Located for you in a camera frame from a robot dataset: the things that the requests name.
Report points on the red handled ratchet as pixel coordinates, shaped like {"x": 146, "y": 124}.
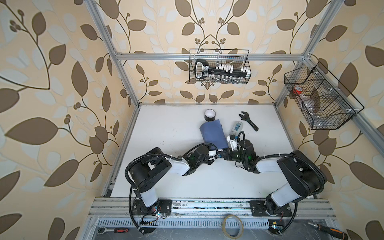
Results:
{"x": 104, "y": 230}

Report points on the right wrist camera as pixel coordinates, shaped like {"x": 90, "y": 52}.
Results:
{"x": 233, "y": 143}

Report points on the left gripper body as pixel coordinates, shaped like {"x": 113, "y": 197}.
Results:
{"x": 200, "y": 163}

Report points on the black adjustable wrench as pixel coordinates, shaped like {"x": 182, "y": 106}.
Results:
{"x": 245, "y": 117}

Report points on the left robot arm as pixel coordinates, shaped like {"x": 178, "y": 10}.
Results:
{"x": 145, "y": 171}

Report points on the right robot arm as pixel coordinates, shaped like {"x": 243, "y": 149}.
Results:
{"x": 303, "y": 178}

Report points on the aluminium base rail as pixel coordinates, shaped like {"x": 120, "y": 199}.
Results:
{"x": 307, "y": 209}

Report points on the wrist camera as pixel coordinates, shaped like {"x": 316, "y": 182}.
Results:
{"x": 214, "y": 154}
{"x": 233, "y": 143}

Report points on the socket set holder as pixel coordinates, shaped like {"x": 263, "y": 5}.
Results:
{"x": 202, "y": 69}

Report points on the wire basket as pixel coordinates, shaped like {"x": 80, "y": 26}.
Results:
{"x": 326, "y": 103}
{"x": 234, "y": 57}

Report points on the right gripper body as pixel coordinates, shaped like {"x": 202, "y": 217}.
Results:
{"x": 236, "y": 155}

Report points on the right wire basket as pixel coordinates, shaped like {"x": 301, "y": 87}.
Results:
{"x": 326, "y": 103}

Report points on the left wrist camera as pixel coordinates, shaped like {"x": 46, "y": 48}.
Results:
{"x": 214, "y": 154}

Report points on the black tape roll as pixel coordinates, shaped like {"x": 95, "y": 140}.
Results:
{"x": 209, "y": 115}

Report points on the orange handled screwdriver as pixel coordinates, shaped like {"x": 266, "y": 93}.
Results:
{"x": 331, "y": 231}

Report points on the red object in basket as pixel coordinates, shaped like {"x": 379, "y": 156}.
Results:
{"x": 297, "y": 90}

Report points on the back wire basket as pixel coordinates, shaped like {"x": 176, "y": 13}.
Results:
{"x": 234, "y": 57}

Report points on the white tape dispenser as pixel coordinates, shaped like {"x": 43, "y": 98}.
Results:
{"x": 237, "y": 128}

